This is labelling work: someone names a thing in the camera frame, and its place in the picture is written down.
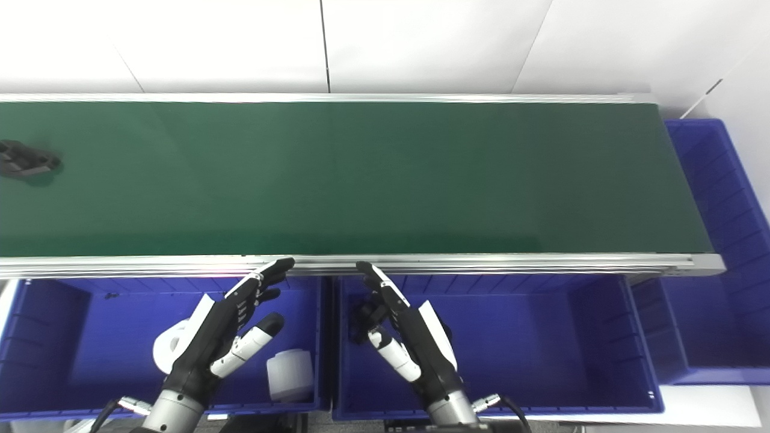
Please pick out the white cylinder part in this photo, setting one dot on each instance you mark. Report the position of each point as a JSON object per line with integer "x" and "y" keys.
{"x": 290, "y": 376}

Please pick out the blue bin with black parts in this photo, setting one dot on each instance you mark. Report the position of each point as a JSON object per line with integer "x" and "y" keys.
{"x": 529, "y": 349}

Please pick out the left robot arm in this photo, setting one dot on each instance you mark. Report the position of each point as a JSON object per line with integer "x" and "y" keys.
{"x": 171, "y": 412}

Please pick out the green conveyor belt aluminium frame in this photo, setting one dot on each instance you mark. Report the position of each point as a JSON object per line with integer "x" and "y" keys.
{"x": 361, "y": 180}

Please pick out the black part in bin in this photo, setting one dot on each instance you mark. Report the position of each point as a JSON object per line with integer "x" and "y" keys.
{"x": 361, "y": 319}

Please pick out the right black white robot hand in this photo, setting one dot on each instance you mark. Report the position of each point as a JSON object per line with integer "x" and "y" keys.
{"x": 424, "y": 349}

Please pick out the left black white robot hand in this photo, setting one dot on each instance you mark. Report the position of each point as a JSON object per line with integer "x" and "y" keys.
{"x": 204, "y": 346}

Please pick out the blue bin with white parts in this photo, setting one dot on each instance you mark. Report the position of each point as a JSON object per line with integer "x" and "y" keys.
{"x": 114, "y": 337}

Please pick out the empty blue plastic bin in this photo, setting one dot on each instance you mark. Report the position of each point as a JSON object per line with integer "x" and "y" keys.
{"x": 716, "y": 180}

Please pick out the black flanged metal part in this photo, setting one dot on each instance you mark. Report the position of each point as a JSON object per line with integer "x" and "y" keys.
{"x": 27, "y": 161}

